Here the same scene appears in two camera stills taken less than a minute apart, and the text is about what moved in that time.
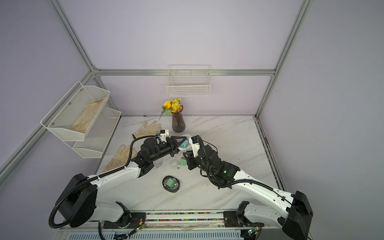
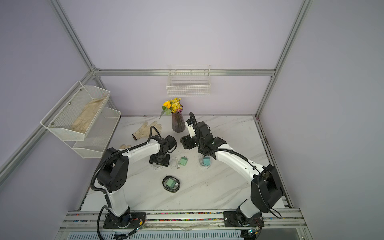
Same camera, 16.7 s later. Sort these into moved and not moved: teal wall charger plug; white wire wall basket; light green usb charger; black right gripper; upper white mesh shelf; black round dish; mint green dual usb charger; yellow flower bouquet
Moved: teal wall charger plug; black right gripper
Not moved: yellow flower bouquet; white wire wall basket; mint green dual usb charger; light green usb charger; upper white mesh shelf; black round dish
